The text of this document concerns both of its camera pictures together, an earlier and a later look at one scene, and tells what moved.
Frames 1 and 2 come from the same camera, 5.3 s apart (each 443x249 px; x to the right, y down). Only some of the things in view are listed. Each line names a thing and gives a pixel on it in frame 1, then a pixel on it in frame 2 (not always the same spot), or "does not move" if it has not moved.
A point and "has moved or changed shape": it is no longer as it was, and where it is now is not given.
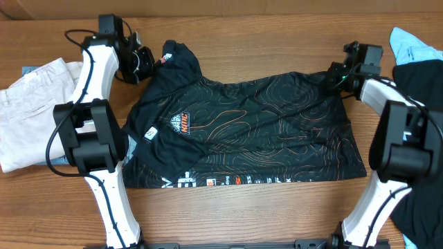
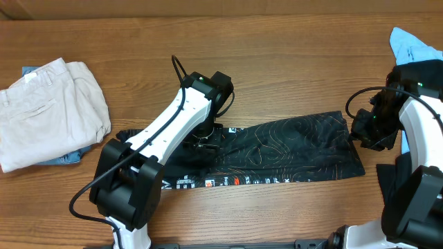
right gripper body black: (338, 77) -> (376, 129)
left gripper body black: (138, 66) -> (198, 137)
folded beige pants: (27, 108) does not move
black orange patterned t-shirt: (194, 130) has moved or changed shape
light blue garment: (406, 50) does not move
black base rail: (336, 243) does not move
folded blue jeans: (63, 160) does not move
